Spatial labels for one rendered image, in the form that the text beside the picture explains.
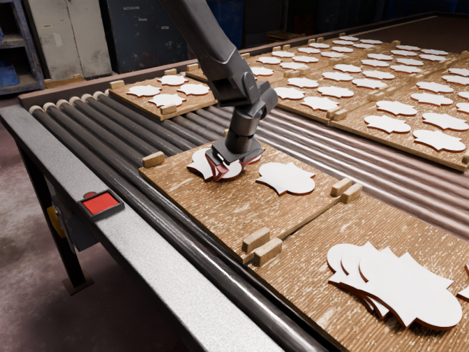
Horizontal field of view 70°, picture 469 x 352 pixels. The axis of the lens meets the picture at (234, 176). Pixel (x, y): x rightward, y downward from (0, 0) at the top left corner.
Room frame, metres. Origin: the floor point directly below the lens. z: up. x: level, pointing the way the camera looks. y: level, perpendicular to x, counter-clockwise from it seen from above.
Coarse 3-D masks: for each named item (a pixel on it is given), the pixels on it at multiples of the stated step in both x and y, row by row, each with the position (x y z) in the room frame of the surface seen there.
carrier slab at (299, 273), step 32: (320, 224) 0.51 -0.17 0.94; (352, 224) 0.51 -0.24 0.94; (384, 224) 0.51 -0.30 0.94; (416, 224) 0.51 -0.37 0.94; (288, 256) 0.43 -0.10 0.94; (320, 256) 0.43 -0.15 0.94; (416, 256) 0.43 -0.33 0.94; (448, 256) 0.43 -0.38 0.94; (288, 288) 0.36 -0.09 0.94; (320, 288) 0.36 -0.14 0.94; (448, 288) 0.36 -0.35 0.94; (320, 320) 0.30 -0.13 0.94; (352, 320) 0.30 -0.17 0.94; (384, 320) 0.30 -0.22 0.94
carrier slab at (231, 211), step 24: (264, 144) 0.87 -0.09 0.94; (144, 168) 0.73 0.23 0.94; (168, 168) 0.73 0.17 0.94; (312, 168) 0.73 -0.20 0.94; (168, 192) 0.63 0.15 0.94; (192, 192) 0.63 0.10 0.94; (216, 192) 0.63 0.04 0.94; (240, 192) 0.63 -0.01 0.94; (264, 192) 0.63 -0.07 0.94; (312, 192) 0.63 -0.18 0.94; (192, 216) 0.54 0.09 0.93; (216, 216) 0.54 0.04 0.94; (240, 216) 0.54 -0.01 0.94; (264, 216) 0.54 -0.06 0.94; (288, 216) 0.54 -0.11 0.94; (312, 216) 0.55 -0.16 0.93; (216, 240) 0.48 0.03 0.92; (240, 240) 0.47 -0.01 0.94
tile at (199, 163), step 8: (200, 152) 0.78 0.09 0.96; (200, 160) 0.74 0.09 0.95; (192, 168) 0.71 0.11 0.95; (200, 168) 0.71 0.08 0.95; (208, 168) 0.71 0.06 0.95; (232, 168) 0.70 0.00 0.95; (240, 168) 0.70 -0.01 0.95; (208, 176) 0.67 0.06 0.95; (224, 176) 0.67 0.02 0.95; (232, 176) 0.67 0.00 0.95
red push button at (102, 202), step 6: (96, 198) 0.61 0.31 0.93; (102, 198) 0.61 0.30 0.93; (108, 198) 0.61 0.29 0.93; (84, 204) 0.59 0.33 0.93; (90, 204) 0.59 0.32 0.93; (96, 204) 0.59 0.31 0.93; (102, 204) 0.59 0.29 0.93; (108, 204) 0.59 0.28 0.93; (114, 204) 0.59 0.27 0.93; (90, 210) 0.57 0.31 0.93; (96, 210) 0.57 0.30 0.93; (102, 210) 0.57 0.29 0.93
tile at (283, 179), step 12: (264, 168) 0.71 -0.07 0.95; (276, 168) 0.71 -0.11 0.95; (288, 168) 0.71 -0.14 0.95; (264, 180) 0.66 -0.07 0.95; (276, 180) 0.66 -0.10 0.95; (288, 180) 0.66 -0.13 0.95; (300, 180) 0.66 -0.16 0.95; (312, 180) 0.66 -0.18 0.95; (276, 192) 0.62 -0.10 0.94; (288, 192) 0.62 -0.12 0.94; (300, 192) 0.61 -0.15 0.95
